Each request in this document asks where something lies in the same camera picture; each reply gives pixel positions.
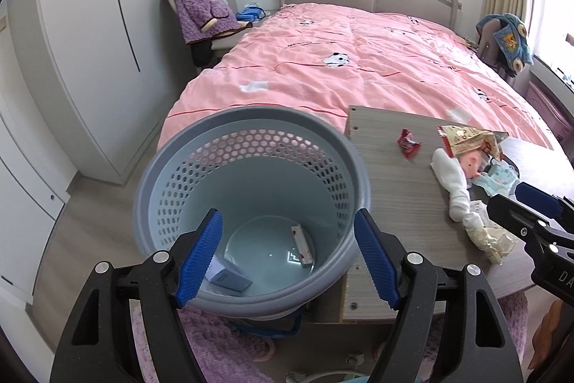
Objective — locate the blue plastic stool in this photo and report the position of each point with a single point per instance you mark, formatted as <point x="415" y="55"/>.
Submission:
<point x="287" y="327"/>

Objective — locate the blue child jacket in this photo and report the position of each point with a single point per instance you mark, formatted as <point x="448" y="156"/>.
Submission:
<point x="509" y="37"/>

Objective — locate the red candy wrapper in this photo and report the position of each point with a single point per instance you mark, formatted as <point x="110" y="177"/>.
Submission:
<point x="408" y="143"/>

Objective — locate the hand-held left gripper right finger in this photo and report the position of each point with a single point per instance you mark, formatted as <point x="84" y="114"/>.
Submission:
<point x="374" y="262"/>

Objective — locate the pink figure packet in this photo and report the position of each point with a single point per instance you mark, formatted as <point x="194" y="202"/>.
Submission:
<point x="475" y="163"/>

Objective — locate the dark cloth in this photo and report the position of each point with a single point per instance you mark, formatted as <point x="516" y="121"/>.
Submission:
<point x="202" y="53"/>

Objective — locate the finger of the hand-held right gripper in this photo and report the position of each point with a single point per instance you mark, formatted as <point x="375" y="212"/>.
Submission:
<point x="536" y="197"/>
<point x="506" y="210"/>

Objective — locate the clear wrapper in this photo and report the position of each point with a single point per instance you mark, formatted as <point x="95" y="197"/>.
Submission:
<point x="489" y="239"/>

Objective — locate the purple fluffy rug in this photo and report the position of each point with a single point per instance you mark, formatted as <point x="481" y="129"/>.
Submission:
<point x="215" y="338"/>

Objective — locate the blue bag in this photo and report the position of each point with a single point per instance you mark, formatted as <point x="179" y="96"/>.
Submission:
<point x="249" y="13"/>

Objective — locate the white sock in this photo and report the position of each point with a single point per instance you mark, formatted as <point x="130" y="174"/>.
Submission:
<point x="453" y="181"/>

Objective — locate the light blue packet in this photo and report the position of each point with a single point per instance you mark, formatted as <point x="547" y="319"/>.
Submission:
<point x="497" y="179"/>

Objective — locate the white door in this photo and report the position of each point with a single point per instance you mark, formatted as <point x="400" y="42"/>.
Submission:
<point x="27" y="185"/>

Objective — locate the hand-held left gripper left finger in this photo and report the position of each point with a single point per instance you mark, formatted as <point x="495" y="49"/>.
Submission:
<point x="204" y="253"/>

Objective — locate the blue perforated plastic basket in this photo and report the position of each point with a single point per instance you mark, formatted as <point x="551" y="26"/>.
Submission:
<point x="278" y="185"/>

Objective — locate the small blue cardboard box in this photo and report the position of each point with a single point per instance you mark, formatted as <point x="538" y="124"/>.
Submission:
<point x="228" y="277"/>

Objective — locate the white wardrobe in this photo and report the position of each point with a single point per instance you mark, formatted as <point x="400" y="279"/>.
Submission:
<point x="89" y="51"/>

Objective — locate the purple fleece blanket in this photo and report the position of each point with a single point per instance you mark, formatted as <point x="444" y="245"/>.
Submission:
<point x="193" y="10"/>

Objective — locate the white box with red stripe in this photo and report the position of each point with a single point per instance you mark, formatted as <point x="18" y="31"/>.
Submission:
<point x="301" y="244"/>

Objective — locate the pink printed duvet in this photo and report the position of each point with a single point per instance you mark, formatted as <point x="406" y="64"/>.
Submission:
<point x="358" y="73"/>

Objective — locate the purple dresser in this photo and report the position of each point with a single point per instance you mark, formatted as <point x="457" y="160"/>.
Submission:
<point x="545" y="96"/>

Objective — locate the beige triangular snack packet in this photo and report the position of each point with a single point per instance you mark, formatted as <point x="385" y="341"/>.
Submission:
<point x="464" y="140"/>

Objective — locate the beige chair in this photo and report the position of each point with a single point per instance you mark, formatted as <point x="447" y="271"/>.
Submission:
<point x="226" y="44"/>

